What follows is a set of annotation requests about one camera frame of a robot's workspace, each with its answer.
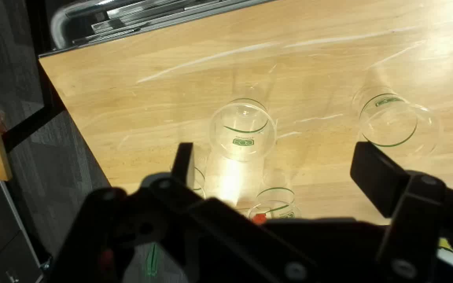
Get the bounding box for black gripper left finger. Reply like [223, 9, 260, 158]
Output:
[171, 144, 193, 186]

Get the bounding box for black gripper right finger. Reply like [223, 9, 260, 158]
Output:
[349, 142, 408, 219]

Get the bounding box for clear plastic cup green logo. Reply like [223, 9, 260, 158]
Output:
[209, 98, 276, 205]

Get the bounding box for metal cart handle rail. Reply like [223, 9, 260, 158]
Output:
[50, 0, 227, 51]

